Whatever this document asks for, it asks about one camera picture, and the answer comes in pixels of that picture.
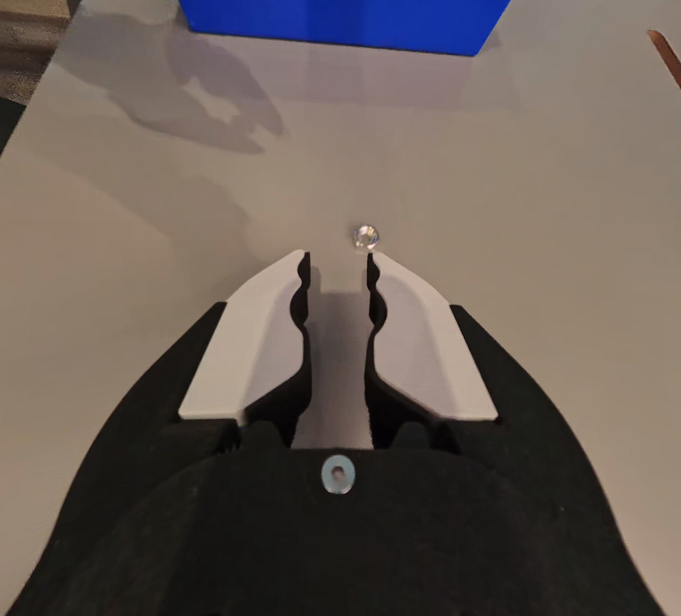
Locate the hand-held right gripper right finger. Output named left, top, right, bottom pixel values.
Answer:
left=365, top=252, right=500, bottom=448

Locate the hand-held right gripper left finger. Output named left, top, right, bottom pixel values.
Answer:
left=178, top=249, right=320, bottom=448

